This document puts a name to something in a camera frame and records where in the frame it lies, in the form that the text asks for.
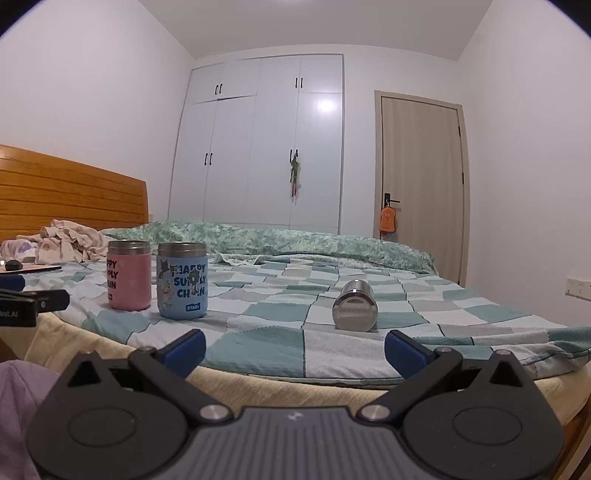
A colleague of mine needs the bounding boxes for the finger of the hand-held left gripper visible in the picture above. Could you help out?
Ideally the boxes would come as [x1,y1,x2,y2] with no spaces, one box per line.
[0,288,70,315]

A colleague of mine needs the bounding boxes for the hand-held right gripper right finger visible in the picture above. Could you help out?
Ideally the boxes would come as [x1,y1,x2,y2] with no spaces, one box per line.
[360,329,537,424]

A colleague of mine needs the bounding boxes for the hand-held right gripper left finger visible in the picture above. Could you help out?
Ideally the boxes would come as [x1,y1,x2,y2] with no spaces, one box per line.
[58,329,232,424]

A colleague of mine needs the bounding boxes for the stainless steel cup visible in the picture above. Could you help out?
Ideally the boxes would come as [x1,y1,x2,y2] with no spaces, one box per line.
[332,279,379,332]

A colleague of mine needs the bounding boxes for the blue printed cup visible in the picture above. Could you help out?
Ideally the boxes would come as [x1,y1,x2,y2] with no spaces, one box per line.
[157,242,208,319]

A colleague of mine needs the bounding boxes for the pink printed cup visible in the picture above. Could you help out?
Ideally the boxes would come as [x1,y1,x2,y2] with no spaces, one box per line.
[106,240,153,311]

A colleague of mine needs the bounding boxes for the pink flat book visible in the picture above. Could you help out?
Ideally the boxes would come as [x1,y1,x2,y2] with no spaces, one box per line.
[0,263,64,274]

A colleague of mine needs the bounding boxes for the pile of light clothes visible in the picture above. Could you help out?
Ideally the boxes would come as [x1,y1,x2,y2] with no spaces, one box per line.
[0,219,112,264]

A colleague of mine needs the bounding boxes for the purple cloth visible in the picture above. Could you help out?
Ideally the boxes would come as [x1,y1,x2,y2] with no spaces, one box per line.
[0,359,62,480]

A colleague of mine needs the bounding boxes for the checkered bed sheet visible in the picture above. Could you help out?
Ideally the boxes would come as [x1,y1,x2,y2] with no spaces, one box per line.
[0,251,591,387]

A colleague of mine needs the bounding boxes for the wooden headboard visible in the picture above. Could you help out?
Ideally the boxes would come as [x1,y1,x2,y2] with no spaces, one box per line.
[0,143,149,243]

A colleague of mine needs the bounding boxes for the yellow mattress cover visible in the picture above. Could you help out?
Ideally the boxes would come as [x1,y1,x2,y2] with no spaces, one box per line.
[22,313,591,418]

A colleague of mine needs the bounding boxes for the green floral quilt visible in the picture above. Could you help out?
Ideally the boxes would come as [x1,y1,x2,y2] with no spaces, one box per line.
[99,220,438,276]

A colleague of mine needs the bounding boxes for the beige door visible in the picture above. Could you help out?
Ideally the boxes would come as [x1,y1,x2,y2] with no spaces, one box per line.
[373,89,471,287]

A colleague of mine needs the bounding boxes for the hanging ornament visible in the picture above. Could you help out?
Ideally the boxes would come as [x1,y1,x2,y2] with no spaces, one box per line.
[288,154,302,202]

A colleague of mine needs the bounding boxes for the white wardrobe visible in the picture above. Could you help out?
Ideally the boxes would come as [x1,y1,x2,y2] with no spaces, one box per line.
[168,54,345,236]

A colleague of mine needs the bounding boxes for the wall socket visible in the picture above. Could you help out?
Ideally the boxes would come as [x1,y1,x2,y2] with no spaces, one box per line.
[565,275,591,297]

